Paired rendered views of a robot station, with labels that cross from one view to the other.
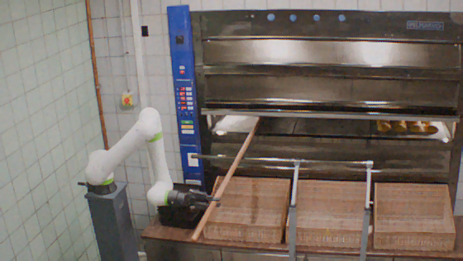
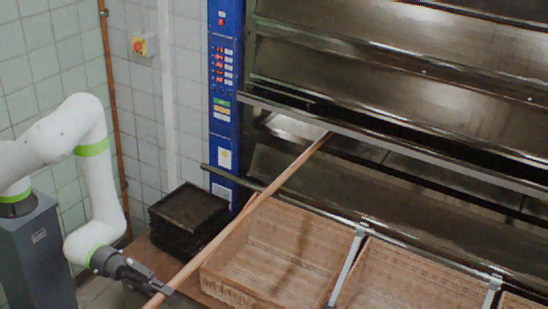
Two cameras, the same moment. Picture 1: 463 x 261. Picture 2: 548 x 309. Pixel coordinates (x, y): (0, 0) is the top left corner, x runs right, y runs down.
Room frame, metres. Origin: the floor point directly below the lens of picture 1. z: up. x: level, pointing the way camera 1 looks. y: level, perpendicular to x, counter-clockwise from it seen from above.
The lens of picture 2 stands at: (1.49, -0.41, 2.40)
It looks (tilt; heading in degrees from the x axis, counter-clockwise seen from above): 33 degrees down; 13
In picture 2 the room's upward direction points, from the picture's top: 4 degrees clockwise
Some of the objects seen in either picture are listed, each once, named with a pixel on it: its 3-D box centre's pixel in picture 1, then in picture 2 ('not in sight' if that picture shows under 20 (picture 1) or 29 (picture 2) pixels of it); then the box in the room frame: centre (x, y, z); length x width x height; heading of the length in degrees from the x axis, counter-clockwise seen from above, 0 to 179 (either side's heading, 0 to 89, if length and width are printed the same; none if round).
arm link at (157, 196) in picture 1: (159, 196); (86, 247); (2.58, 0.44, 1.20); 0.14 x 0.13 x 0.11; 74
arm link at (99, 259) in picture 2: (174, 197); (108, 260); (2.55, 0.34, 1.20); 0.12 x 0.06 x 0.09; 164
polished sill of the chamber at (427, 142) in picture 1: (331, 139); (443, 194); (3.33, -0.71, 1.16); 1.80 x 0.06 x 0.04; 75
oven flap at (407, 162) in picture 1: (331, 158); (434, 223); (3.31, -0.70, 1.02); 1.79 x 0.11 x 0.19; 75
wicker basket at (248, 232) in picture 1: (248, 208); (280, 261); (3.20, -0.08, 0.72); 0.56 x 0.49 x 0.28; 76
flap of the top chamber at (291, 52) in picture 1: (331, 52); (484, 45); (3.31, -0.70, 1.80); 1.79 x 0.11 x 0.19; 75
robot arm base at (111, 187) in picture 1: (97, 184); (4, 194); (2.70, 0.84, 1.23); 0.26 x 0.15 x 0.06; 75
